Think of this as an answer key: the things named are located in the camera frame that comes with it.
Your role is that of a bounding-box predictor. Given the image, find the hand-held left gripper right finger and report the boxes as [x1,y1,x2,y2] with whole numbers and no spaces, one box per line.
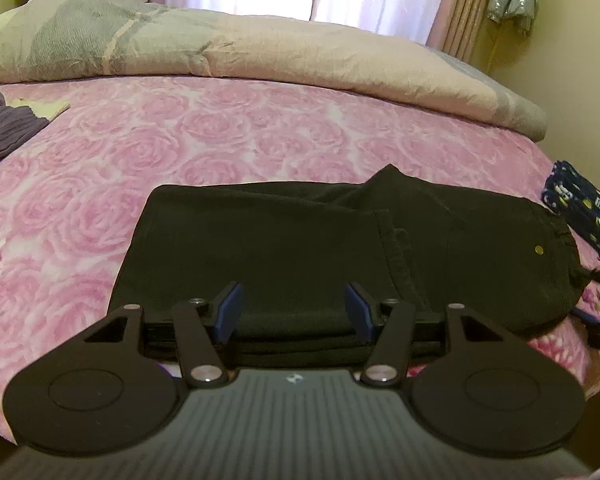
[344,282,518,389]

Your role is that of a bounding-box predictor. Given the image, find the pink curtain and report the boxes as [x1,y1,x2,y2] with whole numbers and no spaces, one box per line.
[425,0,498,61]

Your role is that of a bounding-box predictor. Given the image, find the pale yellow cloth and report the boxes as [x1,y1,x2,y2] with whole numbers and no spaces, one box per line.
[5,100,71,121]

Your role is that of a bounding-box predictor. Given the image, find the grey and pink duvet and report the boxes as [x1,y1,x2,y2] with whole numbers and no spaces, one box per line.
[0,0,548,142]

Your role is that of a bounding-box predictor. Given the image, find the pink floral blanket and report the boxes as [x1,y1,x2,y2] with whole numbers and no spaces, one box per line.
[0,72,600,431]

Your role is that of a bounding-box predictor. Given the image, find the black pants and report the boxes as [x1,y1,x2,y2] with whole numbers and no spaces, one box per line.
[107,164,593,366]

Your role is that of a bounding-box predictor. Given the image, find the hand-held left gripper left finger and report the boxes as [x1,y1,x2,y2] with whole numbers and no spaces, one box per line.
[75,281,244,389]

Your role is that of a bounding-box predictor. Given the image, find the purple garment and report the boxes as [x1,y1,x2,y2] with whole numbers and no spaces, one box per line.
[0,90,51,191]

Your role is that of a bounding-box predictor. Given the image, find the navy printed garment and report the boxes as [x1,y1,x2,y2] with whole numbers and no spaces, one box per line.
[541,160,600,263]

